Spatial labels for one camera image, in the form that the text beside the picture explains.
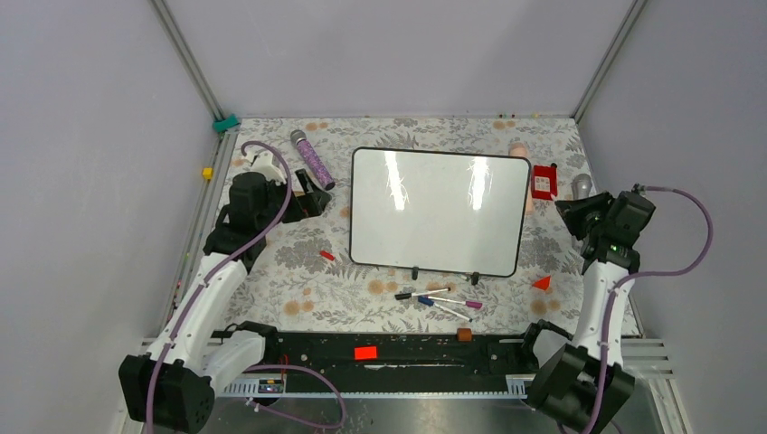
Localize pink cap whiteboard marker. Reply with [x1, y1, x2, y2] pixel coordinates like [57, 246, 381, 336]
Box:
[428, 296, 483, 309]

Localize white whiteboard black frame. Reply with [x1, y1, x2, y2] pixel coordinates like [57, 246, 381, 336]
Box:
[349, 147, 533, 278]

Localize brown small block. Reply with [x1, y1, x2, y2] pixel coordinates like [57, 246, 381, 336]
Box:
[456, 327, 473, 343]

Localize right aluminium frame post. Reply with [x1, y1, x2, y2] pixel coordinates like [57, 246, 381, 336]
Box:
[571, 0, 649, 124]

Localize purple glitter toy microphone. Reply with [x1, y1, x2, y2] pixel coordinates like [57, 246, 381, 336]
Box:
[290, 129, 336, 191]

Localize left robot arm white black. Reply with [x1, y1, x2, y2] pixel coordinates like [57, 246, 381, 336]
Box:
[118, 169, 331, 433]

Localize orange red cone piece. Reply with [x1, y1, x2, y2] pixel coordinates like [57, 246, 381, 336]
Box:
[532, 275, 552, 291]

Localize peach cylinder toy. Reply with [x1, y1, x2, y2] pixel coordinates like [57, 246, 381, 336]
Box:
[508, 142, 534, 216]

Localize left aluminium frame post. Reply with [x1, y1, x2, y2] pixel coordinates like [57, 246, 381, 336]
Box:
[148, 0, 225, 122]

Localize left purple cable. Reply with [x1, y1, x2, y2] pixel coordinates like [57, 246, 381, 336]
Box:
[143, 140, 349, 434]

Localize red tape patch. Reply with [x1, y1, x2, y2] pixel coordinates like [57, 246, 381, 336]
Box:
[354, 345, 378, 361]

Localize floral table mat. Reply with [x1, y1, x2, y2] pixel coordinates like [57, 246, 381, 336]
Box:
[215, 118, 590, 335]

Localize blue cap whiteboard marker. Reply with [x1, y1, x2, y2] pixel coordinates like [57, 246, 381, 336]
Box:
[417, 296, 473, 323]

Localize slotted cable duct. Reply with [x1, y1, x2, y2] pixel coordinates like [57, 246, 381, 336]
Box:
[220, 371, 535, 399]

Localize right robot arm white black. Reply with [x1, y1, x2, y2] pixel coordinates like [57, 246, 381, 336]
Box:
[518, 191, 655, 433]

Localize teal corner clip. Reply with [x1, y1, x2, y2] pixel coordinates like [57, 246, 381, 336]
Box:
[212, 114, 240, 134]

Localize aluminium frame post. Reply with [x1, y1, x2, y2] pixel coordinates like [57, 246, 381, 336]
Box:
[148, 0, 225, 122]
[571, 0, 649, 124]

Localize black cap whiteboard marker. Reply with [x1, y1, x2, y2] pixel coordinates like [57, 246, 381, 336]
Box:
[394, 288, 451, 300]

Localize purple cable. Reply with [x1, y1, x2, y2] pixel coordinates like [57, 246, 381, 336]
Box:
[557, 185, 715, 434]
[143, 140, 349, 434]

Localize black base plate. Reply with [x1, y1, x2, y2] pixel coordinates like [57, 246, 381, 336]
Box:
[239, 331, 541, 395]

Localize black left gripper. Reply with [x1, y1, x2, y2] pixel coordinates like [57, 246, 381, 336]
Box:
[257, 168, 330, 231]

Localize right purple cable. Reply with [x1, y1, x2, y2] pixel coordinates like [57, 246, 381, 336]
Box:
[557, 185, 715, 434]

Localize red small box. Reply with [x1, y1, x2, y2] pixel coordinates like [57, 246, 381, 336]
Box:
[531, 165, 558, 201]

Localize silver toy microphone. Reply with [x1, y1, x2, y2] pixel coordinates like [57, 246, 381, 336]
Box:
[571, 174, 592, 201]

